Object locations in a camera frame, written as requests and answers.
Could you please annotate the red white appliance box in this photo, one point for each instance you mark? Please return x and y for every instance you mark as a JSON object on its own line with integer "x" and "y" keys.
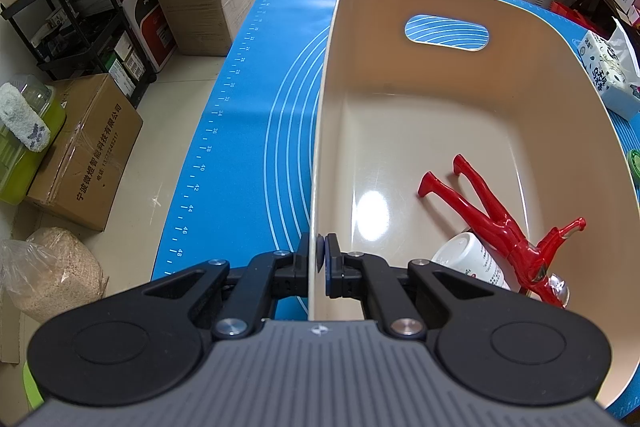
{"x": 150, "y": 32}

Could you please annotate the green tape roll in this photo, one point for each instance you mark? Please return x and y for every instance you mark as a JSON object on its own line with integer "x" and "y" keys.
{"x": 635, "y": 164}

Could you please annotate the red-lettered cardboard box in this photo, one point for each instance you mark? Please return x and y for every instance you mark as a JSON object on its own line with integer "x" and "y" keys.
{"x": 85, "y": 147}

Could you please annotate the white fuzzy cloth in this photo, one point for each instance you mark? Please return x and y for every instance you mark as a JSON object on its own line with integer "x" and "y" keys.
{"x": 25, "y": 117}

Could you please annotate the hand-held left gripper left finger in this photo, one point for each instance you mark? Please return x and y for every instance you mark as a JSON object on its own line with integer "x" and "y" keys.
{"x": 312, "y": 257}

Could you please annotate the white pill bottle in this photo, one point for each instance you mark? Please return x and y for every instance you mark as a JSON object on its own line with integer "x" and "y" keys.
{"x": 465, "y": 257}

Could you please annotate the blue silicone mat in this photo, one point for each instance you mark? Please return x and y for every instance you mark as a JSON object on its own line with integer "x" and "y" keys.
{"x": 260, "y": 107}

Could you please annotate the black utility cart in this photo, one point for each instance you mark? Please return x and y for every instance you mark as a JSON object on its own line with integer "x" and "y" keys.
{"x": 50, "y": 2}

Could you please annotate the green plastic container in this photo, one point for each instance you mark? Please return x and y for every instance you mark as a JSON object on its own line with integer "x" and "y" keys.
{"x": 15, "y": 167}

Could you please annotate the plastic-wrapped cardboard box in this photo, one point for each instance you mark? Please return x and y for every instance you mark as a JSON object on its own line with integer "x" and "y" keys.
{"x": 215, "y": 12}

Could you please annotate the patterned tissue box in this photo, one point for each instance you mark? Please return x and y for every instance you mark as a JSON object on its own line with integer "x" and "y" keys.
{"x": 605, "y": 72}

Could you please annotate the beige plastic basket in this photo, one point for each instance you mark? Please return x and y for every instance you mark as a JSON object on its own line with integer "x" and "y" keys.
{"x": 425, "y": 117}

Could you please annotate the red paper bags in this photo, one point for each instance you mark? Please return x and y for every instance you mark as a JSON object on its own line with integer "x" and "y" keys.
{"x": 570, "y": 9}

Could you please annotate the red figure-shaped tool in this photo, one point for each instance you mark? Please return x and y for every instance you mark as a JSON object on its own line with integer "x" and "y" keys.
{"x": 500, "y": 227}

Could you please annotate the clear bag of grain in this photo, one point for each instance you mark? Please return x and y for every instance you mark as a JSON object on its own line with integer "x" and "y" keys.
{"x": 55, "y": 272}

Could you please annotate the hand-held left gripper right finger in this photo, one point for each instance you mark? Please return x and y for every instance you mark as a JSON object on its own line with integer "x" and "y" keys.
{"x": 332, "y": 262}

